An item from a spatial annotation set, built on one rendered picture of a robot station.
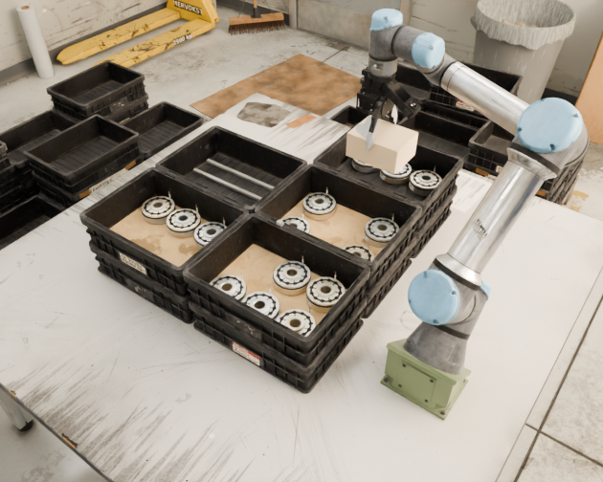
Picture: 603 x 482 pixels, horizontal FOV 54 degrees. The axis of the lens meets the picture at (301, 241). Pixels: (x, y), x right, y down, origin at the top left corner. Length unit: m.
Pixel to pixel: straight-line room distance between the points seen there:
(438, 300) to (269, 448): 0.54
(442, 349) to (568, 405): 1.20
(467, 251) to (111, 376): 0.96
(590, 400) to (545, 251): 0.79
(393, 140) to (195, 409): 0.88
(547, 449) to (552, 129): 1.44
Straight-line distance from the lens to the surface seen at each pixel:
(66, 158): 2.88
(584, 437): 2.52
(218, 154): 2.12
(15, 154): 3.22
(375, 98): 1.61
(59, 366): 1.72
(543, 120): 1.29
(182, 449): 1.50
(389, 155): 1.63
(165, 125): 3.20
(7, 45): 4.80
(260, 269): 1.66
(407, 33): 1.50
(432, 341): 1.44
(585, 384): 2.66
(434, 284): 1.28
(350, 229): 1.78
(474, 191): 2.22
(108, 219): 1.86
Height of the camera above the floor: 2.00
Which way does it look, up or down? 42 degrees down
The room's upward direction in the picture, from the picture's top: straight up
